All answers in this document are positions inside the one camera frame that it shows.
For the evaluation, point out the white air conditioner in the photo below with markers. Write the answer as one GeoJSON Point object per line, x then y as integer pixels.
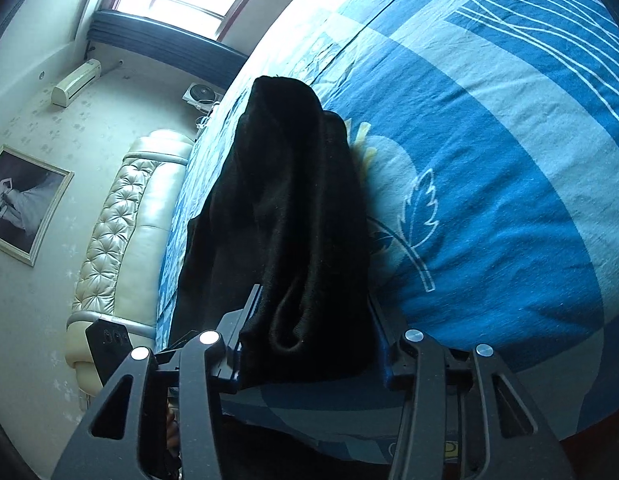
{"type": "Point", "coordinates": [74, 82]}

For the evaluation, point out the dark blue curtain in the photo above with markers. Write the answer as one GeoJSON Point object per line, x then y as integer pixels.
{"type": "Point", "coordinates": [154, 35]}

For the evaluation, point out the framed wall photo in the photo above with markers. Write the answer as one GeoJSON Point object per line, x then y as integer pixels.
{"type": "Point", "coordinates": [24, 200]}

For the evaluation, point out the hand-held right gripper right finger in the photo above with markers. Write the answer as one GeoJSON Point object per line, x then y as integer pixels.
{"type": "Point", "coordinates": [397, 360]}

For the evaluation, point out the black pants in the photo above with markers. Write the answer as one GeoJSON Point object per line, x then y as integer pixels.
{"type": "Point", "coordinates": [289, 210]}

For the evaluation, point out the cream tufted leather headboard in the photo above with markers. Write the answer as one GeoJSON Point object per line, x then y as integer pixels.
{"type": "Point", "coordinates": [124, 220]}

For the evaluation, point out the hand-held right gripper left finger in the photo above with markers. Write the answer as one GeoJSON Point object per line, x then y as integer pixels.
{"type": "Point", "coordinates": [232, 327]}

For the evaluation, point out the white fan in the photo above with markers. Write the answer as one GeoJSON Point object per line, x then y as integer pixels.
{"type": "Point", "coordinates": [202, 96]}

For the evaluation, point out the blue printed bed sheet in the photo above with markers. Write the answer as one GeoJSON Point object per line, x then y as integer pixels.
{"type": "Point", "coordinates": [489, 160]}

